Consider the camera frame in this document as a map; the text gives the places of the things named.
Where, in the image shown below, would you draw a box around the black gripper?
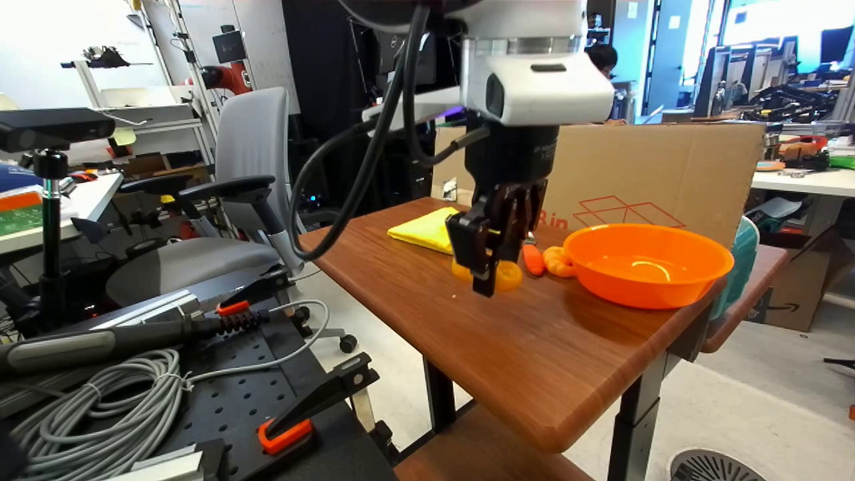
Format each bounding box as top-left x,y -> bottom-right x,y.
443,120 -> 561,299

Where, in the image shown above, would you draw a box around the orange lumpy toy food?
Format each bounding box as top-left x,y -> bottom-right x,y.
450,255 -> 526,295

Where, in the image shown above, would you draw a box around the orange plastic bowl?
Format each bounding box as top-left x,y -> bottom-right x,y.
561,220 -> 739,311

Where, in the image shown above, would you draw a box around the orange toy carrot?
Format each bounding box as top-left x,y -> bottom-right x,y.
521,243 -> 548,277

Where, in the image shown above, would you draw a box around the yellow folded cloth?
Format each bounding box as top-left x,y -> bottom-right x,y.
386,206 -> 465,259

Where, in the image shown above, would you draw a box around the brown wooden table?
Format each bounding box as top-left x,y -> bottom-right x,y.
298,195 -> 792,481

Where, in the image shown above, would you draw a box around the large cardboard box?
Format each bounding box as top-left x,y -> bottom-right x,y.
430,120 -> 767,262

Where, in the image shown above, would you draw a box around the lower wooden shelf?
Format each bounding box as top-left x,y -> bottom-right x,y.
394,402 -> 597,481

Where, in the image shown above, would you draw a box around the teal container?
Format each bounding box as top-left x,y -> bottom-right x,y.
707,214 -> 761,323

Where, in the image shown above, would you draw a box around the grey office chair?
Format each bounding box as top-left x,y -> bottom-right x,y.
104,84 -> 359,355

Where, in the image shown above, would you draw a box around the red black device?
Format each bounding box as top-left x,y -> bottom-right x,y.
202,24 -> 254,96

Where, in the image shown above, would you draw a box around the white work table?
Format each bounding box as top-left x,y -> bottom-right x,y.
749,166 -> 855,199

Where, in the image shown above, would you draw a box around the black pegboard cart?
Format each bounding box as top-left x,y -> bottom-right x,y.
0,301 -> 399,481

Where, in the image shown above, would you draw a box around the small cardboard box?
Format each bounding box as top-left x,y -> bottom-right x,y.
757,211 -> 855,333

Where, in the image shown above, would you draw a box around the black round floor fan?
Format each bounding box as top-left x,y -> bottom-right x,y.
669,445 -> 769,481

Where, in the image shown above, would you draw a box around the white shelf rack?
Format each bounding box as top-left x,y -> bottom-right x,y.
60,0 -> 226,162

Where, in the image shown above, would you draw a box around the long black bar clamp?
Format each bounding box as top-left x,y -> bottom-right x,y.
0,295 -> 315,375

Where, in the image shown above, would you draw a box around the white side table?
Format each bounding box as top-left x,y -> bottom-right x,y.
0,168 -> 127,255

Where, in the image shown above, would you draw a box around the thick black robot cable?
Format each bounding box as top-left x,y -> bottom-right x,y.
293,0 -> 435,263

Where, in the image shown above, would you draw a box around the black clamp orange handle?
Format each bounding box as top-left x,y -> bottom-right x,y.
254,349 -> 382,460

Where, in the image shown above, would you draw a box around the grey coiled cable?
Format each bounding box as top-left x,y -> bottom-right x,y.
9,295 -> 335,481

